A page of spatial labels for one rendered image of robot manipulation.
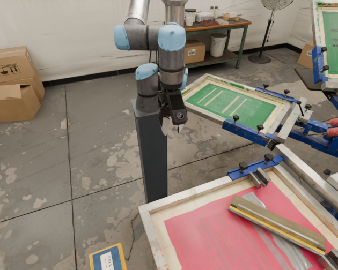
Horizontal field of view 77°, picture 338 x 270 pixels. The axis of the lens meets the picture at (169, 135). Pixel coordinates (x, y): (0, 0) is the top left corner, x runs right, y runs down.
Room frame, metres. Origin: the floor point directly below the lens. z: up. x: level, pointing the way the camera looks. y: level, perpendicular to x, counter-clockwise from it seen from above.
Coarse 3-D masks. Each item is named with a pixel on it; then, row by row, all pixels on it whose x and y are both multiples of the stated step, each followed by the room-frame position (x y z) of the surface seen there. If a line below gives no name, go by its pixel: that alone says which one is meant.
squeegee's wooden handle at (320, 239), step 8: (232, 200) 0.54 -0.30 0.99; (240, 200) 0.55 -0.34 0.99; (248, 208) 0.50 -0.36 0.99; (256, 208) 0.50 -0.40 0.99; (264, 208) 0.51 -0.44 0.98; (272, 216) 0.47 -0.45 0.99; (280, 216) 0.47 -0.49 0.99; (288, 224) 0.43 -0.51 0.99; (296, 224) 0.43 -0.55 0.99; (304, 232) 0.39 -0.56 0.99; (312, 232) 0.40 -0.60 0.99; (320, 240) 0.36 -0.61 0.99; (320, 248) 0.33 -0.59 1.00
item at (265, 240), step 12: (300, 216) 0.48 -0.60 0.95; (312, 228) 0.43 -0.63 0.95; (264, 240) 0.38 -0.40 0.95; (264, 252) 0.33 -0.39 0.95; (276, 252) 0.33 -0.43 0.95; (192, 264) 0.29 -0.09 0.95; (204, 264) 0.29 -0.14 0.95; (276, 264) 0.29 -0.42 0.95; (288, 264) 0.29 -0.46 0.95; (312, 264) 0.29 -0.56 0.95
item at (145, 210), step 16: (288, 176) 0.69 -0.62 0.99; (192, 192) 0.59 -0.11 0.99; (208, 192) 0.61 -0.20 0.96; (304, 192) 0.59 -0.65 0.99; (144, 208) 0.50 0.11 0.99; (160, 208) 0.51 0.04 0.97; (320, 208) 0.50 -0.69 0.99; (144, 224) 0.43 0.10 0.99; (336, 224) 0.43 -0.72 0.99; (160, 256) 0.31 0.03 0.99
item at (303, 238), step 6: (240, 210) 0.50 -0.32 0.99; (246, 210) 0.49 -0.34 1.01; (258, 216) 0.46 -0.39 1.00; (264, 216) 0.45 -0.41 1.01; (264, 222) 0.44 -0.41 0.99; (270, 222) 0.43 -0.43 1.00; (276, 222) 0.43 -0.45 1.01; (282, 228) 0.41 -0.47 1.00; (288, 228) 0.40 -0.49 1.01; (294, 234) 0.38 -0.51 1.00; (300, 234) 0.38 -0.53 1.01; (300, 240) 0.36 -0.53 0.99; (306, 240) 0.36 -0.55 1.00; (312, 240) 0.36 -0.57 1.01
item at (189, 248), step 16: (240, 192) 0.61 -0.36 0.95; (256, 192) 0.61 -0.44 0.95; (272, 192) 0.61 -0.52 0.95; (208, 208) 0.52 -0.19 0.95; (224, 208) 0.52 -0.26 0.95; (272, 208) 0.52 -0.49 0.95; (288, 208) 0.52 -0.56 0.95; (176, 224) 0.45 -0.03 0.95; (192, 224) 0.45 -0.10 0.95; (256, 224) 0.45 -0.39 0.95; (176, 240) 0.38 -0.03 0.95; (192, 240) 0.38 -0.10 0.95; (192, 256) 0.32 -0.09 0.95
